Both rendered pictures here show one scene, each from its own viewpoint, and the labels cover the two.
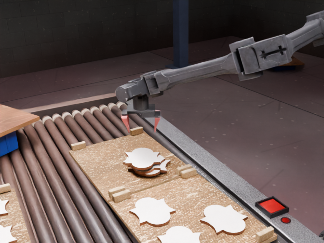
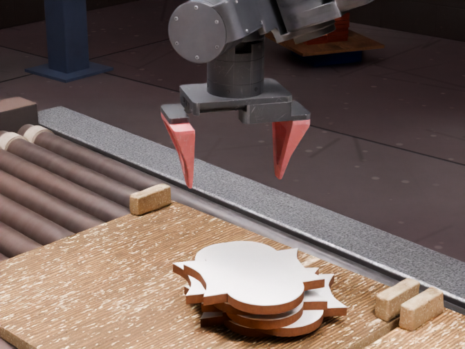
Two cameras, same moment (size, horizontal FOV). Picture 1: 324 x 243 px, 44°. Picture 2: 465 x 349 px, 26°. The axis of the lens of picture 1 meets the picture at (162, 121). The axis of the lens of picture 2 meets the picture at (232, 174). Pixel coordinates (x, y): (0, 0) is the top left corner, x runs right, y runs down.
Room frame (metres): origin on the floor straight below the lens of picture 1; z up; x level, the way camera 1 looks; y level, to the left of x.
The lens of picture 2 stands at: (0.43, 0.35, 1.45)
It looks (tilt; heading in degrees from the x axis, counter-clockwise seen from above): 21 degrees down; 344
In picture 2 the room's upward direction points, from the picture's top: straight up
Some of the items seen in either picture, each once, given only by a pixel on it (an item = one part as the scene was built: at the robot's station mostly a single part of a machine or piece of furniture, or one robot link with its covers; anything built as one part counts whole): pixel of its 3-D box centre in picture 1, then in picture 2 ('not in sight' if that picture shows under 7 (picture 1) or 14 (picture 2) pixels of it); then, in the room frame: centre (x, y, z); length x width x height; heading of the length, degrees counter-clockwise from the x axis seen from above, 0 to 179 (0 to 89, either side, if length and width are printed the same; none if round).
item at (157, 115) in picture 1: (151, 120); (266, 136); (1.37, 0.04, 1.11); 0.07 x 0.07 x 0.09; 0
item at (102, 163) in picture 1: (128, 162); (177, 298); (1.39, 0.14, 0.93); 0.41 x 0.35 x 0.02; 29
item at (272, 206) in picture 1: (271, 207); not in sight; (1.08, -0.35, 0.92); 0.06 x 0.06 x 0.01; 26
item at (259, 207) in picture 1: (271, 207); not in sight; (1.08, -0.35, 0.92); 0.08 x 0.08 x 0.02; 26
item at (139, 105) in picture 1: (141, 102); (235, 72); (1.37, 0.08, 1.18); 0.10 x 0.07 x 0.07; 90
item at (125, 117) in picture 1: (131, 120); (201, 142); (1.37, 0.11, 1.11); 0.07 x 0.07 x 0.09; 0
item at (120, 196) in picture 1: (121, 195); not in sight; (1.12, 0.14, 0.95); 0.06 x 0.02 x 0.03; 120
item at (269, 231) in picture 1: (264, 234); not in sight; (0.92, -0.28, 0.95); 0.06 x 0.02 x 0.03; 120
